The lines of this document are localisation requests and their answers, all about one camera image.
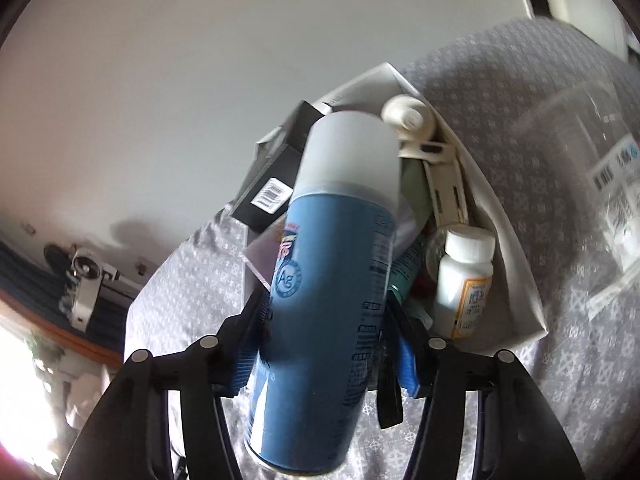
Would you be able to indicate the white storage box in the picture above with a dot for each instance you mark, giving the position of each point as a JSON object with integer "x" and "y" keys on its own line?
{"x": 505, "y": 260}

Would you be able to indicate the teal tube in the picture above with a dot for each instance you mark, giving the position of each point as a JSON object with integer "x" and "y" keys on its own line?
{"x": 405, "y": 270}

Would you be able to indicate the blue spray can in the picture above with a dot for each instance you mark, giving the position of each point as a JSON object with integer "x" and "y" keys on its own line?
{"x": 325, "y": 310}

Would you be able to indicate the white pill bottle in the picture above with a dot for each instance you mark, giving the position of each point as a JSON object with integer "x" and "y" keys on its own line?
{"x": 465, "y": 280}

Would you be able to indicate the small desk fan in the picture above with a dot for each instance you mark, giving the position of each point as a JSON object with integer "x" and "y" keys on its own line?
{"x": 85, "y": 264}

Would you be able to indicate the white tube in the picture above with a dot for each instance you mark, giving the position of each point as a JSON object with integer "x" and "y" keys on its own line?
{"x": 407, "y": 115}

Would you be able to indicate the black round object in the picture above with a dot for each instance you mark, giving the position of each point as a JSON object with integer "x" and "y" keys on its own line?
{"x": 55, "y": 257}

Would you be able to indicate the grey patterned bed sheet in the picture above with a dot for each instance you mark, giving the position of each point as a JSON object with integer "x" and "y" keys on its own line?
{"x": 575, "y": 385}

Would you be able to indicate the window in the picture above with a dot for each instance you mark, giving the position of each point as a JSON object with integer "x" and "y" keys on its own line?
{"x": 25, "y": 400}

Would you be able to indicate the green potted plant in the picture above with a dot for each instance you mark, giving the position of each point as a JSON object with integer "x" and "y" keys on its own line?
{"x": 45, "y": 355}

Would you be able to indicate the beige cloth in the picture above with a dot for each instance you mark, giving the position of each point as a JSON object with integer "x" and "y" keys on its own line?
{"x": 87, "y": 400}

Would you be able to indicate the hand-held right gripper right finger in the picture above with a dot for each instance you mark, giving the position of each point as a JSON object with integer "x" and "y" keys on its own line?
{"x": 409, "y": 370}

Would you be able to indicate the clear plastic bag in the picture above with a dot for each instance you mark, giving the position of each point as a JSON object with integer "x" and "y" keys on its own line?
{"x": 600, "y": 185}

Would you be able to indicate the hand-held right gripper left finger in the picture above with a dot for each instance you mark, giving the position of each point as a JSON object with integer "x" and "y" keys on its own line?
{"x": 247, "y": 355}

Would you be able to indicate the black cardboard box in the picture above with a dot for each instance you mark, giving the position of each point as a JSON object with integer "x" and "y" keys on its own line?
{"x": 280, "y": 170}

